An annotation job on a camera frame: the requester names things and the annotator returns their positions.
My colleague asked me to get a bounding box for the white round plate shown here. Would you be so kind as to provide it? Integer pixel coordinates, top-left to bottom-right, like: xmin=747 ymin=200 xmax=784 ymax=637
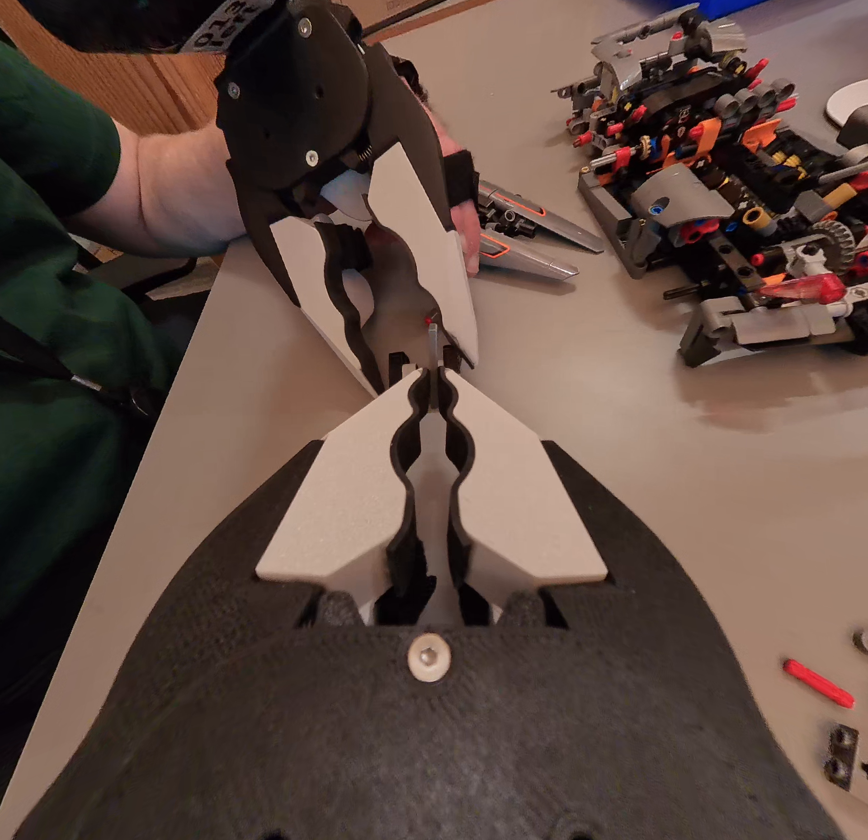
xmin=824 ymin=80 xmax=868 ymax=132

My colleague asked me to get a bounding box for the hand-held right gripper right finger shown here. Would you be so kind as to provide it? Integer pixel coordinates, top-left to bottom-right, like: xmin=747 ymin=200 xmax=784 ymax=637
xmin=437 ymin=367 xmax=610 ymax=627

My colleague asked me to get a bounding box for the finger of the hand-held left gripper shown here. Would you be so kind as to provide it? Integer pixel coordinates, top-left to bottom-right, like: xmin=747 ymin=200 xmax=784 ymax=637
xmin=270 ymin=216 xmax=389 ymax=399
xmin=366 ymin=142 xmax=481 ymax=373

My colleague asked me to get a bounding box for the person's left forearm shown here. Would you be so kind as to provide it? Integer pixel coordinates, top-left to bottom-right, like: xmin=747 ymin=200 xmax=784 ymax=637
xmin=68 ymin=118 xmax=248 ymax=259

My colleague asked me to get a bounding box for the grey orange lego panel assembly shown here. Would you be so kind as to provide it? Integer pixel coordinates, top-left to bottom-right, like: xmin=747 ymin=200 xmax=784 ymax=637
xmin=475 ymin=179 xmax=606 ymax=282

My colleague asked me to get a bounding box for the person's left hand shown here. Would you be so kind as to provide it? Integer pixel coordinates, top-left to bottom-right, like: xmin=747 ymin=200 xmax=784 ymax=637
xmin=427 ymin=104 xmax=484 ymax=277

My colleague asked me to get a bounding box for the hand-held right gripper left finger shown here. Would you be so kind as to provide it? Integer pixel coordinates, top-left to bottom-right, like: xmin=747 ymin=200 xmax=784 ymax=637
xmin=255 ymin=368 xmax=438 ymax=627

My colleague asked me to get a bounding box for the black lanyard strap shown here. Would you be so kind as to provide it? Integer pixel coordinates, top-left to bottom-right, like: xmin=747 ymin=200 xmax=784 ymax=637
xmin=0 ymin=318 xmax=164 ymax=420

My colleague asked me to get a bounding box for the dark grey lego connector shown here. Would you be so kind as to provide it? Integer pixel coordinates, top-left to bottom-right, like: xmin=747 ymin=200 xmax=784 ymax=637
xmin=822 ymin=723 xmax=863 ymax=790

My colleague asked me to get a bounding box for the red lego axle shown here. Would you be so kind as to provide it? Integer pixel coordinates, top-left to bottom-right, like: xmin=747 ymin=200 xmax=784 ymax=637
xmin=783 ymin=658 xmax=857 ymax=710

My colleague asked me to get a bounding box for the small grey black lego assembly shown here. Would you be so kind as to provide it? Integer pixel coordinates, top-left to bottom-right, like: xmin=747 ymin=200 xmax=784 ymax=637
xmin=388 ymin=314 xmax=474 ymax=410

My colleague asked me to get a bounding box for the grey black lego car model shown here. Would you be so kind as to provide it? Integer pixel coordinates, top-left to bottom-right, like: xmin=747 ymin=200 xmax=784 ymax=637
xmin=552 ymin=2 xmax=868 ymax=369

